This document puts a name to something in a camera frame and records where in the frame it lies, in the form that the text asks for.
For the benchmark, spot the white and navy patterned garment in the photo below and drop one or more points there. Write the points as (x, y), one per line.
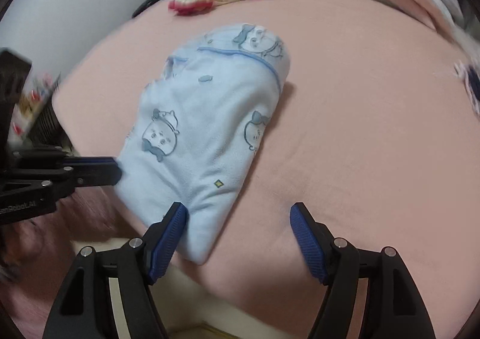
(469, 74)

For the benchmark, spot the light blue cartoon print garment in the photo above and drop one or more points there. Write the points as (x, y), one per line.
(199, 127)

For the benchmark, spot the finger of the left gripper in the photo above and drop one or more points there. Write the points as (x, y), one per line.
(88, 177)
(90, 162)

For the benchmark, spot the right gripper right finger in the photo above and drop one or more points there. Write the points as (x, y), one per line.
(314, 240)

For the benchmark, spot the pink bed sheet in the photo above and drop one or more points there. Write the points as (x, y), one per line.
(374, 133)

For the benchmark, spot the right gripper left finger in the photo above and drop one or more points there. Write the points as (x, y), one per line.
(161, 241)

